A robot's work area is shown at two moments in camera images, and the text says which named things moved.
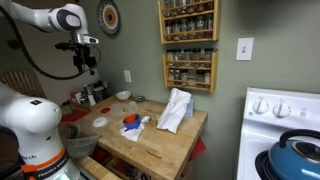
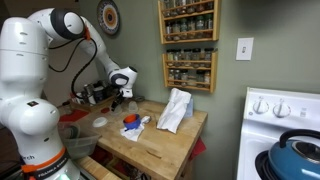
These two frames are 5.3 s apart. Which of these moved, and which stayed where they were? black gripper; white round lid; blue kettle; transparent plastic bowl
Moved: black gripper
Stayed: blue kettle; white round lid; transparent plastic bowl
